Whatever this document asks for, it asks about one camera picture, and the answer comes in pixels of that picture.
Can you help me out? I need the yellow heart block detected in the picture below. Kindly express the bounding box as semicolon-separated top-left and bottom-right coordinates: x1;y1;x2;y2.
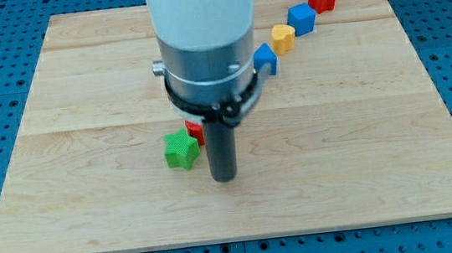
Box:
270;24;295;56

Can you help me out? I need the green star block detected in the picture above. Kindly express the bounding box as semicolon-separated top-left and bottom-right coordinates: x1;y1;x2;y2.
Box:
163;128;200;170

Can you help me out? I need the black clamp ring mount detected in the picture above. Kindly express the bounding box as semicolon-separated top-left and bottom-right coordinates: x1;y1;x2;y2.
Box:
163;63;272;128

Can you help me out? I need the blue cube block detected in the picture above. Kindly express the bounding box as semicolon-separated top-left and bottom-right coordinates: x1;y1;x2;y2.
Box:
286;3;316;36

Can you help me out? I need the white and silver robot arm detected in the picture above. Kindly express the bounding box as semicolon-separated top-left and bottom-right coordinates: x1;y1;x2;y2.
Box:
146;0;270;183

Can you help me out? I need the light wooden board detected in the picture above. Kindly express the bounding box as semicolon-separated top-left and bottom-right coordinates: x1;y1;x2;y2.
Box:
0;0;452;253

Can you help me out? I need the blue triangle block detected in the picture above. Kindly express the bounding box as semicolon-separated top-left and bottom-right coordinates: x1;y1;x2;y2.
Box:
253;43;280;76

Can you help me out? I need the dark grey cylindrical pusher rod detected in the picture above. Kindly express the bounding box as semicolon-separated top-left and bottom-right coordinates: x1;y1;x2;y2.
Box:
203;122;237;183

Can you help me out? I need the red circle block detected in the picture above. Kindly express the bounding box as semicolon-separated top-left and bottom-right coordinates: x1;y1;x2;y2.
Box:
184;121;206;146

